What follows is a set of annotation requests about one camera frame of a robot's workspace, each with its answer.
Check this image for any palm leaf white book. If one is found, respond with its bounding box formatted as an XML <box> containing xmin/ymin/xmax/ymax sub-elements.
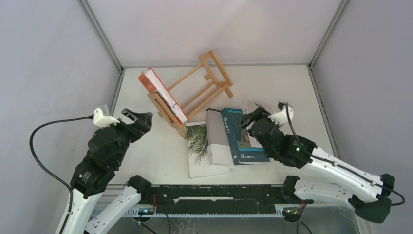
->
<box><xmin>186</xmin><ymin>121</ymin><xmax>229</xmax><ymax>179</ymax></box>

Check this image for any left black camera cable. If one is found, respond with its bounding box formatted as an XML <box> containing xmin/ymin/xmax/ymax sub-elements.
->
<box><xmin>29</xmin><ymin>116</ymin><xmax>95</xmax><ymax>234</ymax></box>

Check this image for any grey white notebook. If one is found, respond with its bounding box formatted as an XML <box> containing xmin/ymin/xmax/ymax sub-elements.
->
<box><xmin>206</xmin><ymin>108</ymin><xmax>235</xmax><ymax>168</ymax></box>

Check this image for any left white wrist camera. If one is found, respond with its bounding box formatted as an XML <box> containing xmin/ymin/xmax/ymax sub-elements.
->
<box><xmin>93</xmin><ymin>104</ymin><xmax>120</xmax><ymax>128</ymax></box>

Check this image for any black camera cable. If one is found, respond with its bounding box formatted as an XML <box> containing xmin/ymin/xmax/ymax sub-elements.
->
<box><xmin>278</xmin><ymin>102</ymin><xmax>406</xmax><ymax>207</ymax></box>
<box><xmin>29</xmin><ymin>116</ymin><xmax>95</xmax><ymax>234</ymax></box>

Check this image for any coffee cover white book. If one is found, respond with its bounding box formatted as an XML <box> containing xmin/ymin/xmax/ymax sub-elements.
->
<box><xmin>242</xmin><ymin>101</ymin><xmax>274</xmax><ymax>114</ymax></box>

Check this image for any right black camera cable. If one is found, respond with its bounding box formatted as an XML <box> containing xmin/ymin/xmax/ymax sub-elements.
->
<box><xmin>278</xmin><ymin>102</ymin><xmax>406</xmax><ymax>207</ymax></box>

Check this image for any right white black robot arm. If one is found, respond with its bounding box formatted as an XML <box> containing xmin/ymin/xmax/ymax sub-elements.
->
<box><xmin>240</xmin><ymin>102</ymin><xmax>396</xmax><ymax>224</ymax></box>

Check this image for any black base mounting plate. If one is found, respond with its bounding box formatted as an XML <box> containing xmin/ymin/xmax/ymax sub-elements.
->
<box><xmin>139</xmin><ymin>184</ymin><xmax>301</xmax><ymax>215</ymax></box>

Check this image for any orange cover book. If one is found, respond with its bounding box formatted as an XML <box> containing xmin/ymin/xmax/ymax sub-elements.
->
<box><xmin>138</xmin><ymin>68</ymin><xmax>188</xmax><ymax>123</ymax></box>

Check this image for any aluminium frame rail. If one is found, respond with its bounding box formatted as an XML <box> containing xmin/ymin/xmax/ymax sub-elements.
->
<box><xmin>77</xmin><ymin>183</ymin><xmax>367</xmax><ymax>217</ymax></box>

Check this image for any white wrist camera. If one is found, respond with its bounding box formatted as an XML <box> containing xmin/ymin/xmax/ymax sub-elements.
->
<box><xmin>93</xmin><ymin>104</ymin><xmax>120</xmax><ymax>128</ymax></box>
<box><xmin>268</xmin><ymin>102</ymin><xmax>294</xmax><ymax>127</ymax></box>

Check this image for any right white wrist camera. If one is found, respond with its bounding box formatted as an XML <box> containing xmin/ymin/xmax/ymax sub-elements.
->
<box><xmin>268</xmin><ymin>102</ymin><xmax>294</xmax><ymax>127</ymax></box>

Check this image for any wooden book rack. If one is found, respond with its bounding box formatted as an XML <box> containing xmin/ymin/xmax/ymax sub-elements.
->
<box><xmin>148</xmin><ymin>50</ymin><xmax>233</xmax><ymax>139</ymax></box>

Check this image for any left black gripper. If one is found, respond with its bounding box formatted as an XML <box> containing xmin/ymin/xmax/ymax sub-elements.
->
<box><xmin>109</xmin><ymin>107</ymin><xmax>153</xmax><ymax>166</ymax></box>

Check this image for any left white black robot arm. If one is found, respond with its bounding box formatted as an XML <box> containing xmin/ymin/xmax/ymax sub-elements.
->
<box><xmin>56</xmin><ymin>105</ymin><xmax>153</xmax><ymax>234</ymax></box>

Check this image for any teal Humor book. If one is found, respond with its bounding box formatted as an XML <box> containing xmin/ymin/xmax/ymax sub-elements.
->
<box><xmin>221</xmin><ymin>108</ymin><xmax>270</xmax><ymax>166</ymax></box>

